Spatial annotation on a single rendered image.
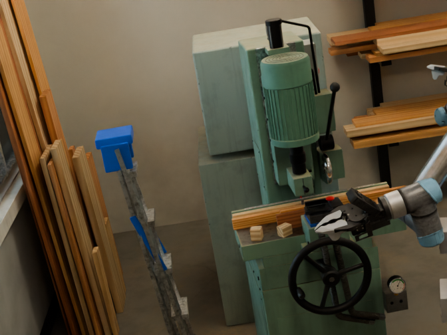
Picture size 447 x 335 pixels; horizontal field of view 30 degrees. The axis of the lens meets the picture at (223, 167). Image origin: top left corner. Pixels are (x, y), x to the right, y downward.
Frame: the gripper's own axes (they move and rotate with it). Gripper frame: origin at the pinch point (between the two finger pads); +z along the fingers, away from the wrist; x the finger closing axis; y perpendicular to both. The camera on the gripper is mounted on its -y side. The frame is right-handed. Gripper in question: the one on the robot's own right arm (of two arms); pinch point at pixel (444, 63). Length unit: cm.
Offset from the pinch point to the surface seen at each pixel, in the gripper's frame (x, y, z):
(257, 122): -86, 13, -22
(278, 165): -80, 28, -32
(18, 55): -177, 4, 108
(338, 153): -55, 27, -27
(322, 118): -61, 13, -25
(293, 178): -78, 29, -44
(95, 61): -136, 26, 202
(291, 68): -80, -12, -49
